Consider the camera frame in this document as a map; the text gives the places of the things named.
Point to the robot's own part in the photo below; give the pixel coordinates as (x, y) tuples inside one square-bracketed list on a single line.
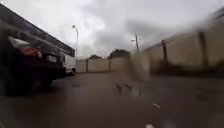
[(149, 126)]

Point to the white vehicle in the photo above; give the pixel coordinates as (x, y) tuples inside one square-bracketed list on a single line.
[(69, 62)]

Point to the black car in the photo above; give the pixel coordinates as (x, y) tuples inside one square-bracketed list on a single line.
[(30, 63)]

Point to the utility pole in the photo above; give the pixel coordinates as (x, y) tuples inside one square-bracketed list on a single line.
[(136, 43)]

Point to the dark trees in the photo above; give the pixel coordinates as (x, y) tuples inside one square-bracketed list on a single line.
[(117, 53)]

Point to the dark long building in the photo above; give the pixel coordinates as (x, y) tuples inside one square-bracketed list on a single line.
[(36, 35)]

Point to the beige panel wall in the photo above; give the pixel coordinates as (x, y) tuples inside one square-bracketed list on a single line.
[(186, 50)]

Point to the street lamp pole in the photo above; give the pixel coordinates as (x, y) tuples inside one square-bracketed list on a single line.
[(77, 41)]

